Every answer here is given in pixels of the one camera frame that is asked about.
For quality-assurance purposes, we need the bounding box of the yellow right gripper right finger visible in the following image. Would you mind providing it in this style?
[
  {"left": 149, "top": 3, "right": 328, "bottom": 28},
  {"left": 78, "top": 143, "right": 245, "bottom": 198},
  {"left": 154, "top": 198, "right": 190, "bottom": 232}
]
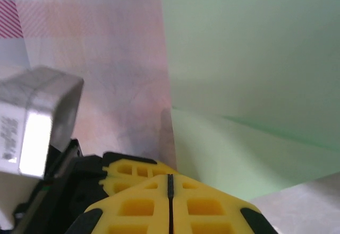
[{"left": 172, "top": 174, "right": 278, "bottom": 234}]

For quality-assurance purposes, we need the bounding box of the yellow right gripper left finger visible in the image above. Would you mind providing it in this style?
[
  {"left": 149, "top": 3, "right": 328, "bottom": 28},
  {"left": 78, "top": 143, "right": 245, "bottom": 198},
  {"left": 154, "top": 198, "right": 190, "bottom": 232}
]
[{"left": 70, "top": 174, "right": 171, "bottom": 234}]

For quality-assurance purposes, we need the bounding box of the light green paper sheet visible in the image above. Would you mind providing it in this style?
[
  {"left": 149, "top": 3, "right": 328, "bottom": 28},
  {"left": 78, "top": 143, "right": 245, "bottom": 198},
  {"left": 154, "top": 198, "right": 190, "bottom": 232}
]
[{"left": 159, "top": 0, "right": 340, "bottom": 202}]

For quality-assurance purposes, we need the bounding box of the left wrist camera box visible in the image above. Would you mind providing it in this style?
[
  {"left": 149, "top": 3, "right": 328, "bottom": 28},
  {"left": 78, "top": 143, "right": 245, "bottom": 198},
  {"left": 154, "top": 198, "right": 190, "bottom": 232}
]
[{"left": 0, "top": 65, "right": 85, "bottom": 179}]

